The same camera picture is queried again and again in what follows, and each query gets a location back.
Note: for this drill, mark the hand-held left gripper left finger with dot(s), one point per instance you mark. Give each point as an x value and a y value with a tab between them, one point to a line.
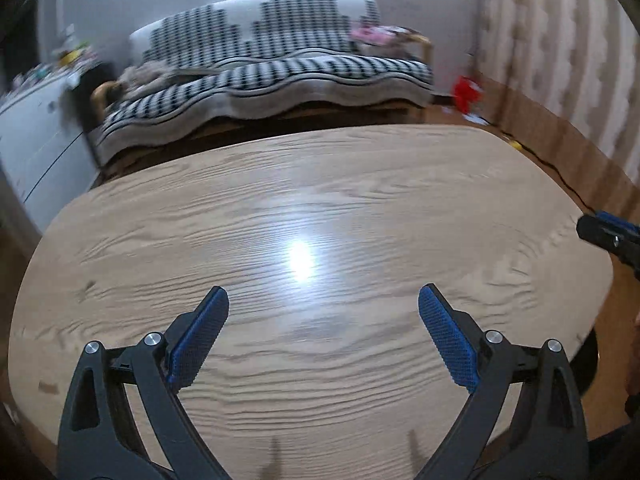
197	340

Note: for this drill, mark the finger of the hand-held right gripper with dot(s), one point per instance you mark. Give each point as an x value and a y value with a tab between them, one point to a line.
617	221
597	232

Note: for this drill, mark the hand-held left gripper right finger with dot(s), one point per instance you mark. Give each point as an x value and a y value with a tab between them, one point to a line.
447	340

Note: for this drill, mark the yellow toy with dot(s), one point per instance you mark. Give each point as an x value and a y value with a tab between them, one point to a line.
515	145

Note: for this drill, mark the beige patterned curtain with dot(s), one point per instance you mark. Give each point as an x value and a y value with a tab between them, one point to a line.
565	50

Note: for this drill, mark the red plastic bag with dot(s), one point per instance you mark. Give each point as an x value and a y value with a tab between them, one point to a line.
467	92

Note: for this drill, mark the white cabinet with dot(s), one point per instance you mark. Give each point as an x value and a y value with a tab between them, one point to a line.
40	135

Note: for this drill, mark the wooden sofa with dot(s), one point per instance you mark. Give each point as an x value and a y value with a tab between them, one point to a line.
415	45

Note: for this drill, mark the beige crumpled cloth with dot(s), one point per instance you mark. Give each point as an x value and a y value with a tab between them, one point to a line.
142	76

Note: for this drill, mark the black white striped sofa cover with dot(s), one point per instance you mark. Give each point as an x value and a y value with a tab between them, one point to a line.
260	70

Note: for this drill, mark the pink printed pillow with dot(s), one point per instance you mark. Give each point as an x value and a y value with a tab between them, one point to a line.
372	35

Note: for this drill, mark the clutter of bottles and toys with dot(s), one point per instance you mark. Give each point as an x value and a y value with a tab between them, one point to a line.
55	60

